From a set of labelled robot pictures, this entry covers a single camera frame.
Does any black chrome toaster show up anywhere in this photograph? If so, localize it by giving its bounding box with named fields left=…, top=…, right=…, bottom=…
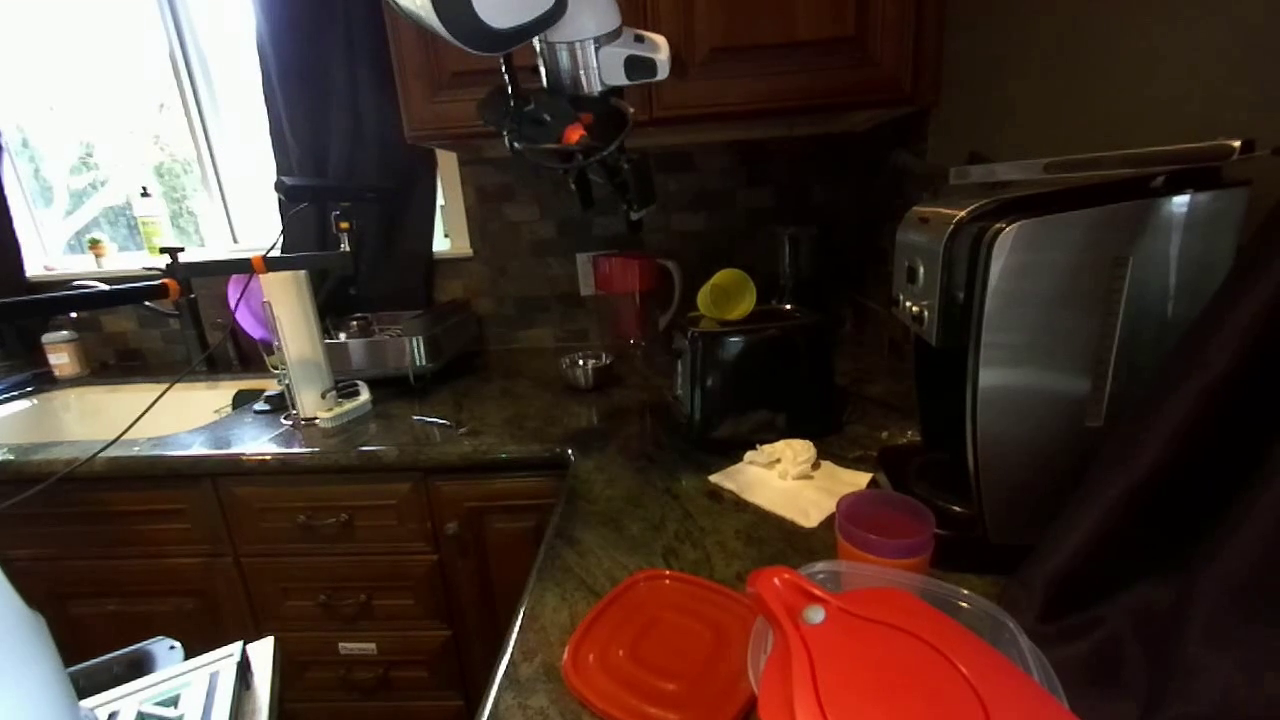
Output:
left=668, top=309, right=839, bottom=451

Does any clear plastic bowl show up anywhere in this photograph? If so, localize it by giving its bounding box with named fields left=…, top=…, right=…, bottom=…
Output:
left=744, top=555, right=1073, bottom=720

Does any white paper towel roll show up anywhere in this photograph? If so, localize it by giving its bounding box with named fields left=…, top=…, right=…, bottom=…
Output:
left=255, top=266, right=379, bottom=433

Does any flat white paper napkin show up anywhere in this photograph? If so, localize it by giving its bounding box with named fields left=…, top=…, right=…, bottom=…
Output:
left=706, top=448, right=879, bottom=534

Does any white wall outlet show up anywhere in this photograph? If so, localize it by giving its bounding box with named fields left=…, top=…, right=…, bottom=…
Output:
left=572, top=247, right=609, bottom=301

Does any white framed board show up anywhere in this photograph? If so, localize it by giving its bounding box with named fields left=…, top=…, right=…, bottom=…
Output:
left=427, top=143, right=479, bottom=266

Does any bright window over sink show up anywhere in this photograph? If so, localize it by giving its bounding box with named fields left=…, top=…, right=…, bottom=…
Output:
left=0, top=0, right=290, bottom=288

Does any chrome cooking pot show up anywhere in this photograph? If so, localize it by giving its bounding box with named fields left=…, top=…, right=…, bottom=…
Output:
left=323, top=305, right=484, bottom=388

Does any soap bottle on sill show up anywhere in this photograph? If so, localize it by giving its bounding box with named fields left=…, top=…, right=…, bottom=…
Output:
left=132, top=183, right=172, bottom=262

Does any small glass jar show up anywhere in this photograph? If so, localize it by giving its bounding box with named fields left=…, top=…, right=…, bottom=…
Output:
left=36, top=325, right=93, bottom=388

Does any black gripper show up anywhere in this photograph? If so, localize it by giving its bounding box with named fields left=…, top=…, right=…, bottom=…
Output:
left=476, top=76, right=661, bottom=228

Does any orange cup with purple rim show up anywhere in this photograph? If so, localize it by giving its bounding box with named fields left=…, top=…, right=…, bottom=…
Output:
left=833, top=483, right=939, bottom=578

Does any purple plastic utensil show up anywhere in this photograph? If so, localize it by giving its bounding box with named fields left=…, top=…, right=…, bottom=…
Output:
left=221, top=269, right=280, bottom=351

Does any thin black cable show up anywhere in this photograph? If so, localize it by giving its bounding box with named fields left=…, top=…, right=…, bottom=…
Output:
left=0, top=367, right=194, bottom=516

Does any red lid with tab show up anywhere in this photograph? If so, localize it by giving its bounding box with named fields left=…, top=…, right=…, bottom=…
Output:
left=740, top=566, right=1079, bottom=720

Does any yellow plastic cup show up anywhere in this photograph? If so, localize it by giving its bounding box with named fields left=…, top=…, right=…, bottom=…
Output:
left=693, top=266, right=761, bottom=327

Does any steel black coffee maker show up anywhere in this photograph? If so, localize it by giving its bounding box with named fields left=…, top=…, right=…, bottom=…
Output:
left=889, top=137, right=1265, bottom=554

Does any small metal bowl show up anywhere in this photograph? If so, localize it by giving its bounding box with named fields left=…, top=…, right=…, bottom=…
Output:
left=558, top=347, right=619, bottom=393

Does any dark wood upper cabinet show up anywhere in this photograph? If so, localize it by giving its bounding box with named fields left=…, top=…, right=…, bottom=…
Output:
left=383, top=0, right=939, bottom=153

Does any flat red plastic lid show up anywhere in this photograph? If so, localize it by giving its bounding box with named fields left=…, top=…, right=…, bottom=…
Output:
left=558, top=566, right=763, bottom=720

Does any red pitcher with white handle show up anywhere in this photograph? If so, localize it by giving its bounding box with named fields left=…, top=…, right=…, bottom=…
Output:
left=588, top=247, right=689, bottom=351

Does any wood lower cabinet with drawers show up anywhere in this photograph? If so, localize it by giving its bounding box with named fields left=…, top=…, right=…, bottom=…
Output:
left=0, top=460, right=576, bottom=720

